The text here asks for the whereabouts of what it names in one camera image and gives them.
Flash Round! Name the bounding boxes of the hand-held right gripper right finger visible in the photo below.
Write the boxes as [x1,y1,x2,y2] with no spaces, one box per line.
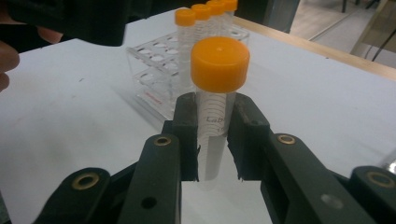
[227,92,271,181]

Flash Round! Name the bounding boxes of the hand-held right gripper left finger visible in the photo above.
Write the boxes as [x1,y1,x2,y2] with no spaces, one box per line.
[162,92,200,182]

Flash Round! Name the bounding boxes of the clear acrylic tube rack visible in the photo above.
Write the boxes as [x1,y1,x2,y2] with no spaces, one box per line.
[125,23,250,121]

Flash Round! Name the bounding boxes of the dark cabinet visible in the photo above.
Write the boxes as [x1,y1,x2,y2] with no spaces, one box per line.
[234,0,302,34]

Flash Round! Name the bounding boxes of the black cable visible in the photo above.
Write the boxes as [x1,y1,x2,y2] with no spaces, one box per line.
[370,27,396,63]

